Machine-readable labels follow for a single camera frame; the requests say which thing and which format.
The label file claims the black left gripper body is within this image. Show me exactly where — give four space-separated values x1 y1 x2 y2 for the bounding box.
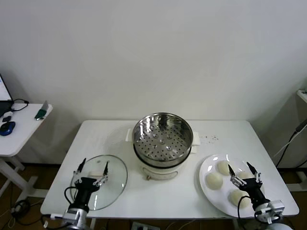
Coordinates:
71 176 99 208

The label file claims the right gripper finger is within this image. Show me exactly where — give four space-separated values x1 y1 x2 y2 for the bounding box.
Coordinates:
246 161 262 184
227 164 247 187

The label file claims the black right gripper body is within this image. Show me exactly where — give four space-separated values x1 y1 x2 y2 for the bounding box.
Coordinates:
236 178 269 207

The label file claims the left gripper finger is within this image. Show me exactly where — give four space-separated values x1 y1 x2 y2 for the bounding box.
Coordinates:
94 161 110 186
73 158 86 184

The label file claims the glass lid with white handle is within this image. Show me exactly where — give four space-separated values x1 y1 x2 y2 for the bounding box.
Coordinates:
71 154 129 211

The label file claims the white steamed baozi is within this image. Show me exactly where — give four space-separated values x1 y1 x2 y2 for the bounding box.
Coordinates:
206 172 224 191
237 171 255 181
217 160 233 176
227 189 252 209

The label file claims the perforated steel steamer basket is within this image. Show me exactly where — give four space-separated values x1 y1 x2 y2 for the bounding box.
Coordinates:
126 112 201 168

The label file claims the large white plate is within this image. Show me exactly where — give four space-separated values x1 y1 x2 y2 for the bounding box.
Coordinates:
199 153 266 219

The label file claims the white electric cooker pot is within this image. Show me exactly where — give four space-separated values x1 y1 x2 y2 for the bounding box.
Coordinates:
133 134 200 181

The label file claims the white power strip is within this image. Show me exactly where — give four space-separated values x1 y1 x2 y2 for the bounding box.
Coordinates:
131 221 156 230

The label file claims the white side table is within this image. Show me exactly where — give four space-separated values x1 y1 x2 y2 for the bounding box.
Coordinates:
0 103 54 199

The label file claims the blue computer mouse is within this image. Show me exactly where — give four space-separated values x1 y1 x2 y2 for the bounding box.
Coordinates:
0 121 16 137

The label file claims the black laptop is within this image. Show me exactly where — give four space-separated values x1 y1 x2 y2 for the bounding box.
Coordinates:
0 73 14 118

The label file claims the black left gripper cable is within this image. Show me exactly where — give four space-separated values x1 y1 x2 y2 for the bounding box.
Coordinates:
64 186 77 204

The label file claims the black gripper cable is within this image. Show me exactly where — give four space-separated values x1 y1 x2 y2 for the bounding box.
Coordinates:
237 196 250 219
64 186 77 204

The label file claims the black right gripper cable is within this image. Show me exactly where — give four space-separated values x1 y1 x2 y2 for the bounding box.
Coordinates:
237 196 250 219

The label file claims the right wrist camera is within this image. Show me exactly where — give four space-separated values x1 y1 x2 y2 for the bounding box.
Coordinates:
271 200 285 218

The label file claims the thin white cable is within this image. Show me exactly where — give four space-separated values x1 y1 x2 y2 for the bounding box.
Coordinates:
273 130 303 158

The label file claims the black floor cable coil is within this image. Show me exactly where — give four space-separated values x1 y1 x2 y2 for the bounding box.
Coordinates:
13 199 32 214

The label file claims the black cable with plug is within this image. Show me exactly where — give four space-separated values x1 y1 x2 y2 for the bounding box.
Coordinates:
275 118 307 168

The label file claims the green handled metal scraper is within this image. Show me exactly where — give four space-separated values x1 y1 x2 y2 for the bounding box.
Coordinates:
34 100 49 121

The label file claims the black desk cable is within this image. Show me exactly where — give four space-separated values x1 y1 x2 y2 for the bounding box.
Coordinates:
11 98 30 112

